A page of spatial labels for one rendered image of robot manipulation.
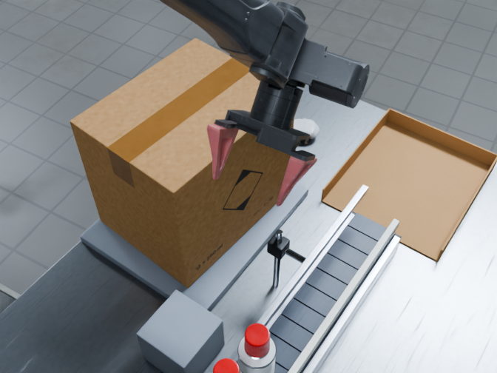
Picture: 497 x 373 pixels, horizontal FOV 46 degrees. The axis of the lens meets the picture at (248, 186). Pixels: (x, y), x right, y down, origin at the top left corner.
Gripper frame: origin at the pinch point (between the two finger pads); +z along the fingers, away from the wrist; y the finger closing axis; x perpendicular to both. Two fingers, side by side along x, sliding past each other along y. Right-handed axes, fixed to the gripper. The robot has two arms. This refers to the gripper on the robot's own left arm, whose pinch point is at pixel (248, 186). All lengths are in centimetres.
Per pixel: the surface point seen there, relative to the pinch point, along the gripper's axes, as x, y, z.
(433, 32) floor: 249, -10, -52
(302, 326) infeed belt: 18.0, 11.0, 23.2
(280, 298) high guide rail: 11.7, 7.2, 17.6
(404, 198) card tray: 51, 17, 2
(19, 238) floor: 96, -108, 75
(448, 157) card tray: 63, 22, -8
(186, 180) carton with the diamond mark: 4.2, -10.7, 3.8
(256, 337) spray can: -6.1, 9.2, 16.3
